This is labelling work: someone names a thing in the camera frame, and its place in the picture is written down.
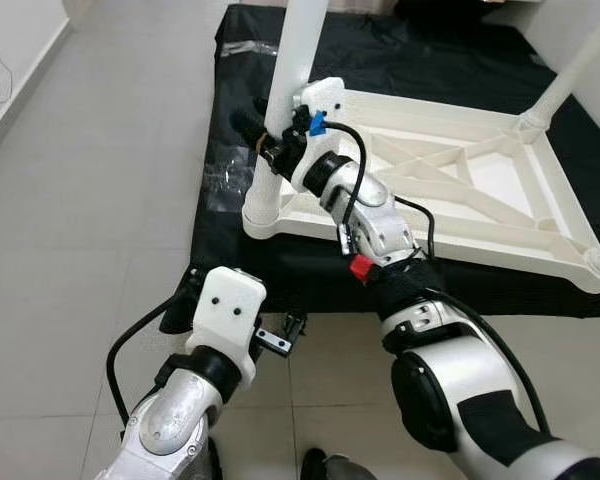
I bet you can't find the clear tape patch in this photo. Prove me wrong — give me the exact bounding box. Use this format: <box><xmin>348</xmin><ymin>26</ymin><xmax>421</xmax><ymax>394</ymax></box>
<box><xmin>205</xmin><ymin>165</ymin><xmax>251</xmax><ymax>211</ymax></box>

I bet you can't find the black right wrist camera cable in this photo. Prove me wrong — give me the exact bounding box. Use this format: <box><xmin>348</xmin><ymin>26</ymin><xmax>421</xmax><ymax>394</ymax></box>
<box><xmin>308</xmin><ymin>110</ymin><xmax>438</xmax><ymax>259</ymax></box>

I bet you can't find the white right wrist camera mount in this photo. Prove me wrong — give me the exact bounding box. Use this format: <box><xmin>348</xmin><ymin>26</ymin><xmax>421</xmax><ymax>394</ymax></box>
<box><xmin>292</xmin><ymin>78</ymin><xmax>346</xmax><ymax>196</ymax></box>

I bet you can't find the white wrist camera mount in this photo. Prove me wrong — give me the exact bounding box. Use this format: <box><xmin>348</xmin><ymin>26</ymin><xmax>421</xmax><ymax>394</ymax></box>
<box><xmin>292</xmin><ymin>78</ymin><xmax>346</xmax><ymax>196</ymax></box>
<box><xmin>188</xmin><ymin>267</ymin><xmax>268</xmax><ymax>386</ymax></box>

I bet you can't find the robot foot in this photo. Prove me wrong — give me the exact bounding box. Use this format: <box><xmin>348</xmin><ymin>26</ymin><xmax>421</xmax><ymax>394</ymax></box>
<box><xmin>195</xmin><ymin>440</ymin><xmax>226</xmax><ymax>480</ymax></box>
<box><xmin>300</xmin><ymin>448</ymin><xmax>376</xmax><ymax>480</ymax></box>

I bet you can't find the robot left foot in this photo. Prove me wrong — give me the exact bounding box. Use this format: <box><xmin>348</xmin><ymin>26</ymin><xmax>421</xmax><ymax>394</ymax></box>
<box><xmin>195</xmin><ymin>440</ymin><xmax>226</xmax><ymax>480</ymax></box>

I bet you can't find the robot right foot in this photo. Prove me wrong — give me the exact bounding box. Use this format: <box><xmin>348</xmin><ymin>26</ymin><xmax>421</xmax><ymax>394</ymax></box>
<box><xmin>300</xmin><ymin>448</ymin><xmax>376</xmax><ymax>480</ymax></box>

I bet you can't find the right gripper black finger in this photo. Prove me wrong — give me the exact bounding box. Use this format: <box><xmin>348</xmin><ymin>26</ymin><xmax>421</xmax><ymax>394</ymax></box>
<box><xmin>230</xmin><ymin>107</ymin><xmax>281</xmax><ymax>142</ymax></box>

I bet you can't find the clear plastic film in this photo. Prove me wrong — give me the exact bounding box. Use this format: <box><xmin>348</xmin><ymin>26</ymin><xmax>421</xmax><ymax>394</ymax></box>
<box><xmin>225</xmin><ymin>40</ymin><xmax>281</xmax><ymax>56</ymax></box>

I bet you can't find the white plastic children table top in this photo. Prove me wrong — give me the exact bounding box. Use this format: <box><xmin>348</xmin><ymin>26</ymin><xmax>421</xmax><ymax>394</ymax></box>
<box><xmin>242</xmin><ymin>88</ymin><xmax>600</xmax><ymax>294</ymax></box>

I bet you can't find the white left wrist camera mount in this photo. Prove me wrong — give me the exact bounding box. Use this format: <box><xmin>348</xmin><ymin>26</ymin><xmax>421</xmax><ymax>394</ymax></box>
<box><xmin>188</xmin><ymin>267</ymin><xmax>268</xmax><ymax>386</ymax></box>

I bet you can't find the black cloth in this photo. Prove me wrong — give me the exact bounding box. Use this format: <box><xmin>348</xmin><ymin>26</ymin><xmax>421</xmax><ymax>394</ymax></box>
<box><xmin>185</xmin><ymin>5</ymin><xmax>600</xmax><ymax>319</ymax></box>

